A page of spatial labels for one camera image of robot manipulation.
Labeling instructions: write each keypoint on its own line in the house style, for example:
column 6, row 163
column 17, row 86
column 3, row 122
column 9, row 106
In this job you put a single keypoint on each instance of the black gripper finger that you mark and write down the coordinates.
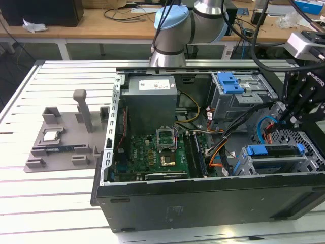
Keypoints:
column 292, row 86
column 302, row 106

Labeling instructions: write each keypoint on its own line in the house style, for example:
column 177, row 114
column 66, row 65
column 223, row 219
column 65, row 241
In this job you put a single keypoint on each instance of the hard disk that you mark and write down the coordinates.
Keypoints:
column 257, row 150

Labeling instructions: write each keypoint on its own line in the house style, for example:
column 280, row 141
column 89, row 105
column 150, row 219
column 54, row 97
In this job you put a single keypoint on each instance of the metal disk bay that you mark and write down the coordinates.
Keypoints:
column 308, row 165

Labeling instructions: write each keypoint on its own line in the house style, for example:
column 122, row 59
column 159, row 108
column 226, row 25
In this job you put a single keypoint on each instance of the metal optical drive cage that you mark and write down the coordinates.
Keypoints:
column 236, row 106

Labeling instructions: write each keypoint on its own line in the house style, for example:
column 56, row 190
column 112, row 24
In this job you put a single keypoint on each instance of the blue plastic bay latch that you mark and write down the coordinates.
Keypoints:
column 229, row 85

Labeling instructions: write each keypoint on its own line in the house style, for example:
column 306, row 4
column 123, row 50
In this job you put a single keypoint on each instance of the clear plastic bag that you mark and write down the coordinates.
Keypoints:
column 288, row 20

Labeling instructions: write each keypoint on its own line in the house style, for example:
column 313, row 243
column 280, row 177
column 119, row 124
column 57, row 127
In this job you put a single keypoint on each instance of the small black device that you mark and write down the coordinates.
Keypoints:
column 257, row 16

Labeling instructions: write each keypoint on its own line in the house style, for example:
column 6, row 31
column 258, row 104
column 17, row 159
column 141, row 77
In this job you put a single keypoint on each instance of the blue cardboard box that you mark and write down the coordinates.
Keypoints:
column 308, row 6

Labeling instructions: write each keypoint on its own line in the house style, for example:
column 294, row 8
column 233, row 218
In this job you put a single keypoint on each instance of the installed RAM stick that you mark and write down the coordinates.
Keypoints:
column 200, row 155

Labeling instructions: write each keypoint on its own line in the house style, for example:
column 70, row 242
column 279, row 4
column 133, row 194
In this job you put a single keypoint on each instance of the black RAM slot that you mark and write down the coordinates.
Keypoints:
column 189, row 155

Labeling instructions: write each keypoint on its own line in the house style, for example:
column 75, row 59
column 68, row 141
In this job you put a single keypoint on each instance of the black PC case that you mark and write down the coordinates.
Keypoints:
column 203, row 203

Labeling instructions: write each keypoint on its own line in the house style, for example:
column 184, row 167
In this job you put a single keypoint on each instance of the CPU socket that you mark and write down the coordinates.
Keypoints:
column 168, row 158

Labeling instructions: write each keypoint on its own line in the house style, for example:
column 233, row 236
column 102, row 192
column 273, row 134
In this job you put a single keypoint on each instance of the grey power supply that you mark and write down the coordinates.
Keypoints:
column 149, row 109

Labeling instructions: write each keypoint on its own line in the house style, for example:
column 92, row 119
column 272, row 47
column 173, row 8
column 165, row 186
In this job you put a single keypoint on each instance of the black graphics card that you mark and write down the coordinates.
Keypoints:
column 165, row 176

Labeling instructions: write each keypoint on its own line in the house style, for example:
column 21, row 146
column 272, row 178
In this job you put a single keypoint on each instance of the green motherboard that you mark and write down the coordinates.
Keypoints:
column 142, row 155

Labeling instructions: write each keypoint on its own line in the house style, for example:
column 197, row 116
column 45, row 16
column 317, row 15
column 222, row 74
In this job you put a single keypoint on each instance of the wooden desk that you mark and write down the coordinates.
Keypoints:
column 76, row 31

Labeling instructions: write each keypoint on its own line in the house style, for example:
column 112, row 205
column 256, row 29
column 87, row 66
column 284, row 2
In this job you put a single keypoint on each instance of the dark RAM stick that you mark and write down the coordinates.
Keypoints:
column 61, row 149

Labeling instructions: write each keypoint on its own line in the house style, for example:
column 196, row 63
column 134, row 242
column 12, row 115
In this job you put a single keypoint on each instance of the silver CPU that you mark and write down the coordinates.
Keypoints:
column 51, row 136

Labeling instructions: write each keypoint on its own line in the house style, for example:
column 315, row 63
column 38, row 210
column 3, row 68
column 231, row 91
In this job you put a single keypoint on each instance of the grey parts rack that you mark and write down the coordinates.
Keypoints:
column 58, row 165

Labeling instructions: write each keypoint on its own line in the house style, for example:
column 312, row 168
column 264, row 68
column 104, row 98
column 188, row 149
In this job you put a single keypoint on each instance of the large black box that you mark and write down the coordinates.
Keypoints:
column 40, row 12

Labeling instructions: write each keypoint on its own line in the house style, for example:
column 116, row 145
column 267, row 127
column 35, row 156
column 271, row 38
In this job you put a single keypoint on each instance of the crumpled white paper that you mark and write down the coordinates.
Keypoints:
column 34, row 26

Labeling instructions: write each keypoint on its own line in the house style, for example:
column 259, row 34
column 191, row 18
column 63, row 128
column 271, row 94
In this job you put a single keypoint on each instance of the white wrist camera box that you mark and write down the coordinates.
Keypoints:
column 297, row 44

